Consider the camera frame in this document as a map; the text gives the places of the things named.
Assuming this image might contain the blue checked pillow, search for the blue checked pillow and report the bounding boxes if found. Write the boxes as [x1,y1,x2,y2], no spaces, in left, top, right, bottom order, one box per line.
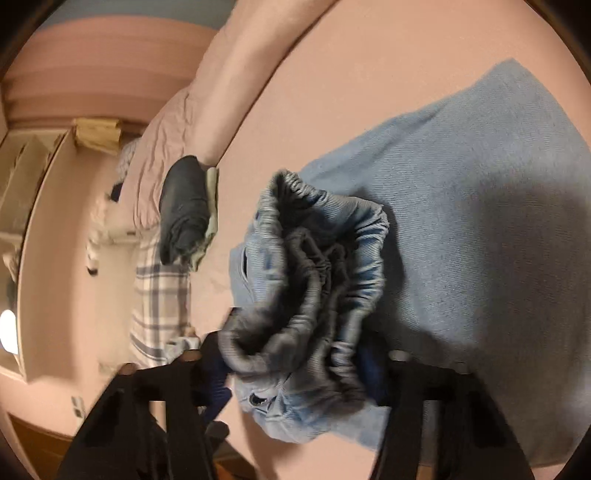
[113,138,142,186]

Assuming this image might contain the pink duvet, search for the pink duvet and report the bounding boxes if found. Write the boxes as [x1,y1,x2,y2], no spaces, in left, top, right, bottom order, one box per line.
[189,0,343,168]

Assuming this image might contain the yellow tasselled cloth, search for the yellow tasselled cloth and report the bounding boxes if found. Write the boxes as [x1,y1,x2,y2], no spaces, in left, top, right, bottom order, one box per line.
[74,117,123,154]

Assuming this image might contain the folded dark blue jeans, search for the folded dark blue jeans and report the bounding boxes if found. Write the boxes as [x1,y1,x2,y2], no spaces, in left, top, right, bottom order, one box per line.
[159,155,211,265]

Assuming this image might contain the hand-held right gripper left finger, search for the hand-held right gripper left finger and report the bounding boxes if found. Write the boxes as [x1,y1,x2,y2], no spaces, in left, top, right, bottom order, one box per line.
[58,331,232,480]

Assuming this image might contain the blue curtain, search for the blue curtain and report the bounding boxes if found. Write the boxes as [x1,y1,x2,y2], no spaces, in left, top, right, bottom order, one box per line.
[37,0,234,28]

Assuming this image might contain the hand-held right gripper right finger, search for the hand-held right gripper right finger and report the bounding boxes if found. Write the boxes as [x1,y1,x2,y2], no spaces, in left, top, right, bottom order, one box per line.
[359,342,537,480]

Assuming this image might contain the cream headboard shelf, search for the cream headboard shelf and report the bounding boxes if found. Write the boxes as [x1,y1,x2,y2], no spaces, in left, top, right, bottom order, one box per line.
[0,129,71,243]

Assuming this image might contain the white plush toy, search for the white plush toy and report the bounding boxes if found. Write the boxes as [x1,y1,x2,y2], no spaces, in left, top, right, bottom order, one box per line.
[85,194,122,278]

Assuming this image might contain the folded pale green cloth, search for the folded pale green cloth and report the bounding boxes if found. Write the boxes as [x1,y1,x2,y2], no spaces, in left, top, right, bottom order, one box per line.
[187,167,221,271]

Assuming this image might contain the pink curtain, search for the pink curtain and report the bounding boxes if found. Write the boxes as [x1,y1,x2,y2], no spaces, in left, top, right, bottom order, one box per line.
[0,14,219,131]

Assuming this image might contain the light blue denim pants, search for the light blue denim pants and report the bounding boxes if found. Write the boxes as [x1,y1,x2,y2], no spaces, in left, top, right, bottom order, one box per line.
[217,59,591,468]

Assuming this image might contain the plaid pillow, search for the plaid pillow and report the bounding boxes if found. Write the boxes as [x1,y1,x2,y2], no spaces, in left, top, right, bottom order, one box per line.
[129,230,202,368]

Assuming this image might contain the pink pillow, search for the pink pillow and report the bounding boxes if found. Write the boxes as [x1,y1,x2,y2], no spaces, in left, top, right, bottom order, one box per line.
[133,88,205,232]

